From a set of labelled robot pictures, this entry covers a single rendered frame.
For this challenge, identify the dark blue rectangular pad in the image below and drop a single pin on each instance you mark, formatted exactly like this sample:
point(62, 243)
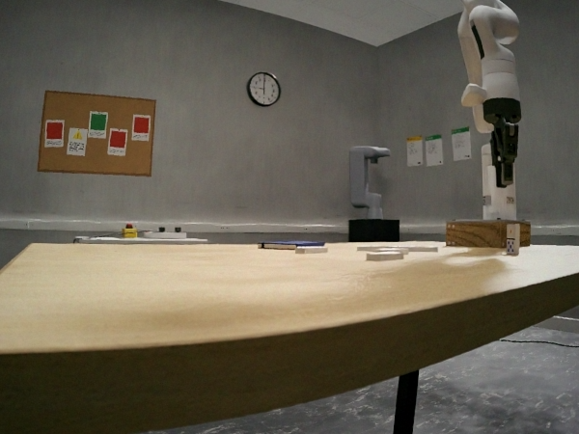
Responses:
point(288, 245)

